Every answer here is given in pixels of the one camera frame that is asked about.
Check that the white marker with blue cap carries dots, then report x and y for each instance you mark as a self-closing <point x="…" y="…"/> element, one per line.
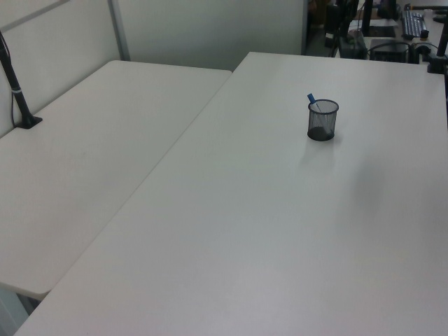
<point x="311" y="97"/>

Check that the black mesh pen cup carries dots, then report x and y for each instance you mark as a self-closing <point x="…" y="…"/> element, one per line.
<point x="322" y="122"/>

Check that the dark green box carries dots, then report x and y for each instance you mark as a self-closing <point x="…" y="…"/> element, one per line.
<point x="351" y="47"/>

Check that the black upright speaker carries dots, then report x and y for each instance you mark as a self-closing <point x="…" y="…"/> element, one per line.
<point x="332" y="24"/>

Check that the black box device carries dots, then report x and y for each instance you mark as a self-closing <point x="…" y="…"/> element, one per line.
<point x="388" y="50"/>

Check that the black monitor stand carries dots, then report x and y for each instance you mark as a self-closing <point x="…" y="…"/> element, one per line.
<point x="367" y="15"/>

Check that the black pole stand with base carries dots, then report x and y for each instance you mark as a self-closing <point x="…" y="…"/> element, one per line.
<point x="17" y="98"/>

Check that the black computer keyboard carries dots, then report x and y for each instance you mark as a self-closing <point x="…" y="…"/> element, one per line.
<point x="413" y="22"/>

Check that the small black cylinder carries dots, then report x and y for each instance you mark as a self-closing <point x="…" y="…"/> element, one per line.
<point x="425" y="34"/>

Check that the grey metal partition post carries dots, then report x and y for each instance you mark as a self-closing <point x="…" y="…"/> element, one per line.
<point x="119" y="31"/>

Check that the black clamp pole mount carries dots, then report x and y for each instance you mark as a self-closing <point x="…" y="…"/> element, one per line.
<point x="437" y="61"/>

